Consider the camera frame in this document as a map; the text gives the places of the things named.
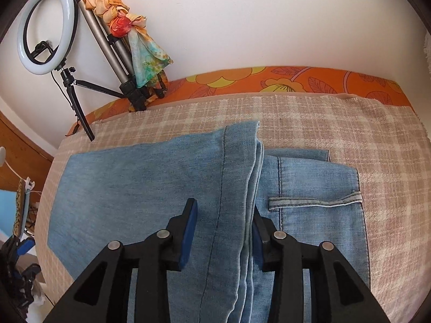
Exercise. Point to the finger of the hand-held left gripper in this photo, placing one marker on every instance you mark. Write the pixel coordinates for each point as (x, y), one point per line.
(25, 245)
(32, 271)

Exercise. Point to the light blue item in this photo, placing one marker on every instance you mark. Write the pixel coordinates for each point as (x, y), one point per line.
(8, 212)

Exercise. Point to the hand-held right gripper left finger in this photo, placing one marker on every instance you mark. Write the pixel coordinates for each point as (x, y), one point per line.
(188, 235)

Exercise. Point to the leopard print item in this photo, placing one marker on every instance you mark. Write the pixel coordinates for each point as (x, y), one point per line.
(22, 208)

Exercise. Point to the light blue denim pants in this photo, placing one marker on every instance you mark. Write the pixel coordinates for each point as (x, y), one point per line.
(134, 188)

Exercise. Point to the colourful floral scarf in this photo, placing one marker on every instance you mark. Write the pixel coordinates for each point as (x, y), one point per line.
(144, 53)

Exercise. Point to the folded silver tripod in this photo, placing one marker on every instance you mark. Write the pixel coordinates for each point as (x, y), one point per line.
(97, 27)

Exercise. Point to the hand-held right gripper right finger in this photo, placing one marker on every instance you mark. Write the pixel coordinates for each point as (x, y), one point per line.
(257, 245)

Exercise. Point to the beige checked blanket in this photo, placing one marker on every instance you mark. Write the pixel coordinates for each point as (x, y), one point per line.
(387, 141)

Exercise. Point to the orange floral mattress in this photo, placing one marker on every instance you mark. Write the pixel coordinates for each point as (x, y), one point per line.
(235, 84)

